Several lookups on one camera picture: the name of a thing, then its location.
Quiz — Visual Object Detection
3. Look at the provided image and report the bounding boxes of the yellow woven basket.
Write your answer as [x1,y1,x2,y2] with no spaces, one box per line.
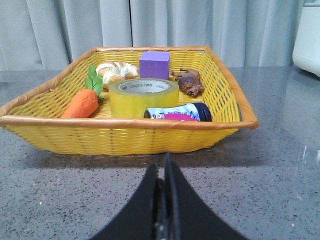
[0,46,259,156]

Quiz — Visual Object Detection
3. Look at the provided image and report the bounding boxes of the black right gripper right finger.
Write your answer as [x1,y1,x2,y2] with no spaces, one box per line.
[164,153,246,240]

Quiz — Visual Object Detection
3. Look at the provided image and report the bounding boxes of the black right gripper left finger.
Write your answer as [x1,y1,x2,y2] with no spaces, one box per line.
[92,164,158,240]

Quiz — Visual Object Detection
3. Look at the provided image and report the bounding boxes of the grey curtain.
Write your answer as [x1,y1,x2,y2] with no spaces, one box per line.
[0,0,303,71]

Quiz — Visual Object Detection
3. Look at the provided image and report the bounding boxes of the purple foam cube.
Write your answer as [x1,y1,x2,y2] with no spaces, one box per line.
[139,51,171,80]

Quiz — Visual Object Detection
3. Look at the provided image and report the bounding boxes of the small bottle black cap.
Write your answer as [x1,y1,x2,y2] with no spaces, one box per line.
[143,102,213,122]

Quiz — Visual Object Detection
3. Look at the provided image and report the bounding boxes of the yellow tape roll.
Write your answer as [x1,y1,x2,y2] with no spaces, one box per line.
[108,78,179,118]

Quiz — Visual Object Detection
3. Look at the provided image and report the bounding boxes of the orange toy carrot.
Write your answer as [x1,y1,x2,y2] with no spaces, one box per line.
[61,65,103,119]

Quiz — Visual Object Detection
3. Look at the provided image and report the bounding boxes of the white appliance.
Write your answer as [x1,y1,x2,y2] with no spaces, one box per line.
[292,0,320,76]

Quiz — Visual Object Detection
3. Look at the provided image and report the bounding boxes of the toy bread croissant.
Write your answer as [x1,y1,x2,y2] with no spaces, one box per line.
[96,61,140,89]

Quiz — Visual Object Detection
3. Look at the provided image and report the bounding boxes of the brown toy animal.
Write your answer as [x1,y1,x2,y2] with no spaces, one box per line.
[170,67,205,97]

